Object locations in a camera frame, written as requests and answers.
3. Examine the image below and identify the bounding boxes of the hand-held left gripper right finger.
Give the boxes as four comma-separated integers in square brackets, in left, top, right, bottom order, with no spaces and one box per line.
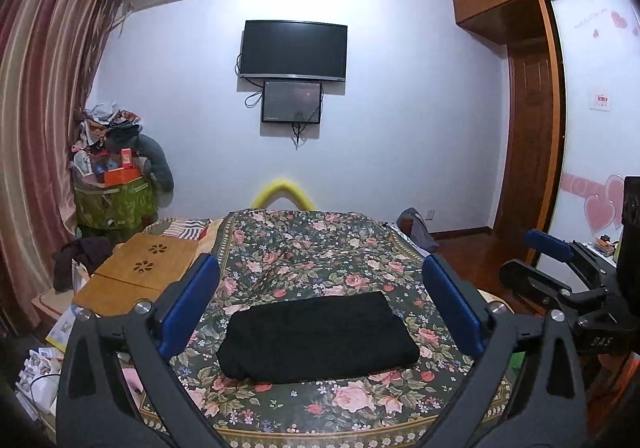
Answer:
[415,253,589,448]

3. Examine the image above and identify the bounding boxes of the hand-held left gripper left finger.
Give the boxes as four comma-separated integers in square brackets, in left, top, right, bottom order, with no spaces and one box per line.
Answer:
[55,253,236,448]

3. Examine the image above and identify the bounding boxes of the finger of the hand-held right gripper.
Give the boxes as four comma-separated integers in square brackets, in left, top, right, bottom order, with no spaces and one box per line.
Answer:
[524,229,619,280]
[499,259,582,315]

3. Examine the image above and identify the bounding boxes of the black garment with white print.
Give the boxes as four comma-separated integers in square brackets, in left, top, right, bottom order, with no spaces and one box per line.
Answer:
[215,291,421,385]

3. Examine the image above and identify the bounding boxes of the pile of mixed clothes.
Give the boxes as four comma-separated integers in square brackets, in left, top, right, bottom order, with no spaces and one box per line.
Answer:
[72,101,144,179]

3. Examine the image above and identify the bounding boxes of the wooden folding table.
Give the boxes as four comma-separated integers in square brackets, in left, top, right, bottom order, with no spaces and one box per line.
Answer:
[71,232,211,320]

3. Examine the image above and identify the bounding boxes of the striped cloth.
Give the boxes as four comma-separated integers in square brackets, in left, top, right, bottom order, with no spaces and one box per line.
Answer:
[142,217,221,242]

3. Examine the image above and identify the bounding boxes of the blue-grey cloth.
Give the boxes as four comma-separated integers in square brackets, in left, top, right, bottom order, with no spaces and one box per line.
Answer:
[396,207,439,254]

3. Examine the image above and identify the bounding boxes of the white sliding wardrobe door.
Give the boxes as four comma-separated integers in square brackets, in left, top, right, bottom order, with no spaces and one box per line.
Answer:
[542,0,640,275]

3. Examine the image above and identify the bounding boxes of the pink cloth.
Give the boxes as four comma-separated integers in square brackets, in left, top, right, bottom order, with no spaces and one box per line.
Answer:
[120,367,147,395]

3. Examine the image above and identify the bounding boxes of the wooden door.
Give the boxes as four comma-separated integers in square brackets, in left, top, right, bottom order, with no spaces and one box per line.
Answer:
[492,0,566,249]

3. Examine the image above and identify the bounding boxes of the white plastic bag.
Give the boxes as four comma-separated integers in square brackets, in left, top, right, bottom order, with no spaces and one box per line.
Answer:
[72,258,92,295]

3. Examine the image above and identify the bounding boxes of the dark cloth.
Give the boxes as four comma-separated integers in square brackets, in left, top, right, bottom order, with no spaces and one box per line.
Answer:
[51,235,115,293]

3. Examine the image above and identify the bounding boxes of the green laundry hamper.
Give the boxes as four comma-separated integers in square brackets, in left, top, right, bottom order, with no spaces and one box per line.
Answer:
[72,173,160,237]

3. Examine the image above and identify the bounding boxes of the floral blanket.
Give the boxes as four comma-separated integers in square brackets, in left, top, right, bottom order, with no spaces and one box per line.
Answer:
[140,209,516,448]

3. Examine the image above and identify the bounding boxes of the printed booklet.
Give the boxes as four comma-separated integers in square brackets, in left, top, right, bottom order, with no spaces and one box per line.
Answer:
[45,303,82,347]

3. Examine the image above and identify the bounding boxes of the orange box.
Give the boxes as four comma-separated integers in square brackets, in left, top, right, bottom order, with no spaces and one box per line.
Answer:
[102,167,142,188]

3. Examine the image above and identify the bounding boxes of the yellow foam arch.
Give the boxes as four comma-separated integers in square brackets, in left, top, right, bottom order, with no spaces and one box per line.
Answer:
[250,177,315,212]

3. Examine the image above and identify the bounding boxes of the white printed packages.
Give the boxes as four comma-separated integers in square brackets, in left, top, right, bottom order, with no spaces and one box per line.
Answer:
[15,348,64,415]

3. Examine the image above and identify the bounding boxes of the striped pink curtain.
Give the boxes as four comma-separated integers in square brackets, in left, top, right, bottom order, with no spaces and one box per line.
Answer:
[0,0,129,329]

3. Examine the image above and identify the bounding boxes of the small wall monitor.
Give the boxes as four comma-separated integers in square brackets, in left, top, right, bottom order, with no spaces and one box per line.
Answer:
[261,80,323,125]

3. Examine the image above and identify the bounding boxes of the black wall television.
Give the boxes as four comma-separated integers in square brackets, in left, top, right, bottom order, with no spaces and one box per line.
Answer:
[239,19,349,82]

